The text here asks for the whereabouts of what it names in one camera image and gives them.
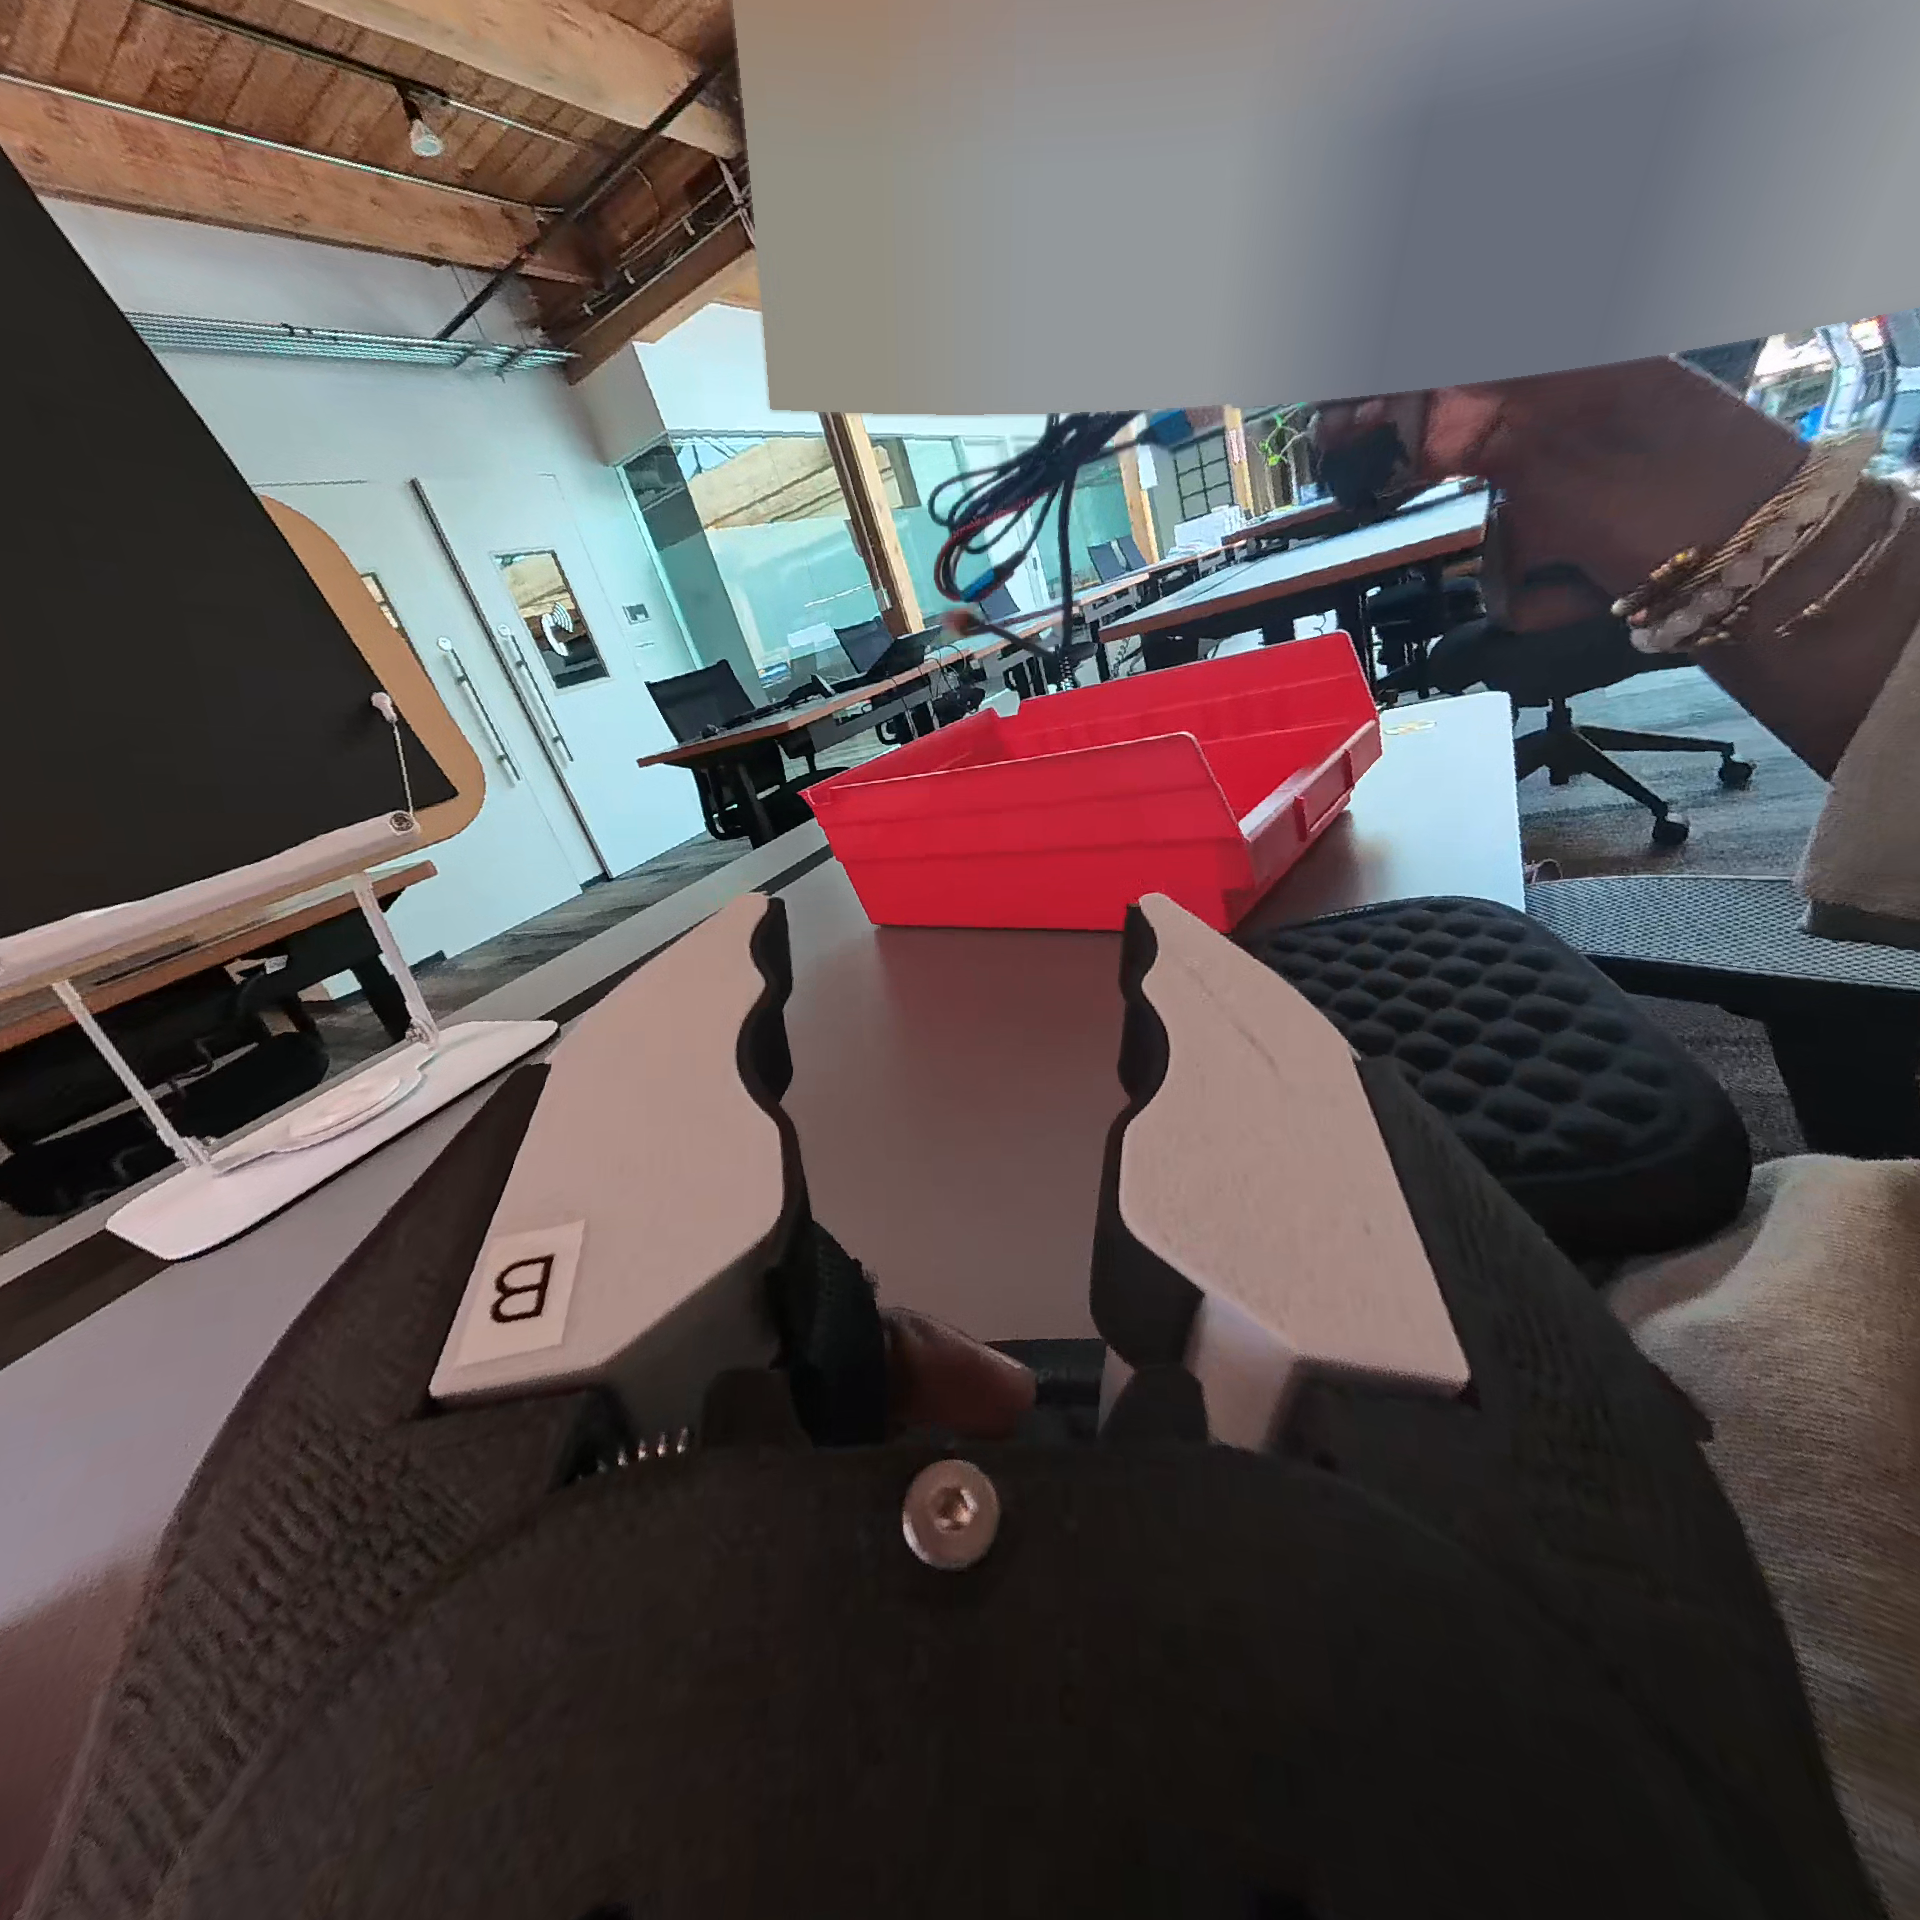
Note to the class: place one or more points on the white glass-pane door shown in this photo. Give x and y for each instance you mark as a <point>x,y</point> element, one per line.
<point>518,721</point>

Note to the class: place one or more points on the black honeycomb wrist rest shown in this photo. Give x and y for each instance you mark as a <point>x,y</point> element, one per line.
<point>1501,1050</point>

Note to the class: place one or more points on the tan arched wall panel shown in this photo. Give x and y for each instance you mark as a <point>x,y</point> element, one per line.
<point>451,705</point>

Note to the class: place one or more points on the black mesh office chair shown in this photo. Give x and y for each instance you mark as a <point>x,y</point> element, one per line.
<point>1724,931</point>

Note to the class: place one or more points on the person's beige clothing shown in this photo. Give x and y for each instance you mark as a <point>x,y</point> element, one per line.
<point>1800,1425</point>

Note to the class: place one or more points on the person's right forearm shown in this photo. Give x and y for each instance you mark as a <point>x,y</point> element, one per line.
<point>1823,662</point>

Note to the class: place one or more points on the red plastic bin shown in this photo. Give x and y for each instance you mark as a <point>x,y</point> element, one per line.
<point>1080,810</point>

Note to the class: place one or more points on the wooden-edged office desk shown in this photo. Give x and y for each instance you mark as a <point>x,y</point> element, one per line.
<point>781,727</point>
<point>1319,555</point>

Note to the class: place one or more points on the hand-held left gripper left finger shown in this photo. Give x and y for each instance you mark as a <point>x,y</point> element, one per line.
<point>645,1155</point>

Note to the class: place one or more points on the black monitor screen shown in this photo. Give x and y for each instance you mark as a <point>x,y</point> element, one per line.
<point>166,600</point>

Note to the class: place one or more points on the person's right hand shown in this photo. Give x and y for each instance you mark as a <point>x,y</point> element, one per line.
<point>1606,465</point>

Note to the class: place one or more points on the white monitor stand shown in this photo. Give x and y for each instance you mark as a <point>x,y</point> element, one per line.
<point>331,1126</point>

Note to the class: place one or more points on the person's left hand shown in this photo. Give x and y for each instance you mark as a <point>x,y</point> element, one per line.
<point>960,1371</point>

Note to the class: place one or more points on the ceiling spot lamp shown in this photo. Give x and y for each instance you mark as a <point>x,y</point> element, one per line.
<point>426,135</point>

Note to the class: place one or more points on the black laptop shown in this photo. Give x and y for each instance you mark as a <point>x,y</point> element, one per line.
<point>885,647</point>

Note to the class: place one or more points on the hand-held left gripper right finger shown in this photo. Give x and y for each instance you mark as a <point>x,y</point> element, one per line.
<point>1277,1184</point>

